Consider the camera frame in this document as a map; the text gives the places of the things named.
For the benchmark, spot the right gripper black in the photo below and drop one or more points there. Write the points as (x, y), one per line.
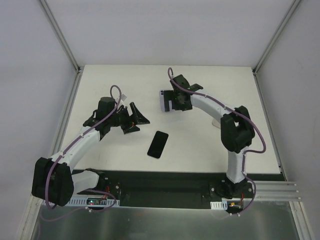
(172, 99)

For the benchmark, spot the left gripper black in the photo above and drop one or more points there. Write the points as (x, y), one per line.
(129, 121)

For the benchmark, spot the phone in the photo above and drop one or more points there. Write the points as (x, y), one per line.
(158, 144)

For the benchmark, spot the beige translucent phone case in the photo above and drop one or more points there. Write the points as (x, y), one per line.
(216, 124)

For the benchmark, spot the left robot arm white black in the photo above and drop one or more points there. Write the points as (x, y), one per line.
(53, 177)

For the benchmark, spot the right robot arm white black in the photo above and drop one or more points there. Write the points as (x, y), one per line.
(236, 130)

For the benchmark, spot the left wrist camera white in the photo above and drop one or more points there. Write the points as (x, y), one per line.
(123, 97)

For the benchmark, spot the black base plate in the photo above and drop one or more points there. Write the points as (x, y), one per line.
(179, 190)

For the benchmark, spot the left white cable duct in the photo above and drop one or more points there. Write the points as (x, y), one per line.
(82, 201)

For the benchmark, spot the white cable duct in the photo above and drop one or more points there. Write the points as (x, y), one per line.
(82, 201)
(219, 205)

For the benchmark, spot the right white cable duct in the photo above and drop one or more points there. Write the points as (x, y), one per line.
(219, 205)

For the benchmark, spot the left aluminium frame post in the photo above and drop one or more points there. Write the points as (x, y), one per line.
(59, 35)

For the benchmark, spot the aluminium frame post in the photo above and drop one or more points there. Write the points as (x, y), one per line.
(294, 5)
(59, 35)

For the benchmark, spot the aluminium rail front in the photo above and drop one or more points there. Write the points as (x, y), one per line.
(258, 186)

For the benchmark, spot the right aluminium frame post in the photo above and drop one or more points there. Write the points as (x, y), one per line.
(294, 5)

